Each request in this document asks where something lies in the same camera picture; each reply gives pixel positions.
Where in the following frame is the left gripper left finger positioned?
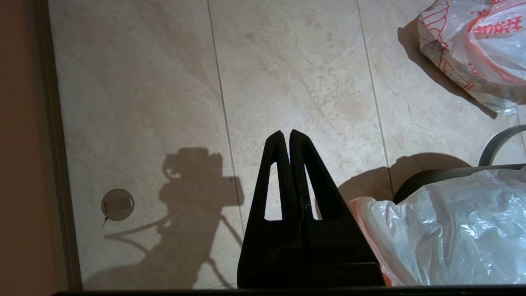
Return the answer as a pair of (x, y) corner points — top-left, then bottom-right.
(238, 131), (307, 287)

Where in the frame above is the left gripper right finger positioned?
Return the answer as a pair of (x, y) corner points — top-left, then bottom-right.
(289, 129), (387, 287)

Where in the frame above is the clear plastic bag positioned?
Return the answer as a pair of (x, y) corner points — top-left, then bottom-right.
(418, 0), (526, 116)

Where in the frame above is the black round trash bin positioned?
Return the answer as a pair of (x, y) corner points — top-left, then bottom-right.
(393, 164), (526, 204)

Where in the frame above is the round grey floor plate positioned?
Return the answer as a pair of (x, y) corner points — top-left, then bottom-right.
(101, 188), (135, 222)

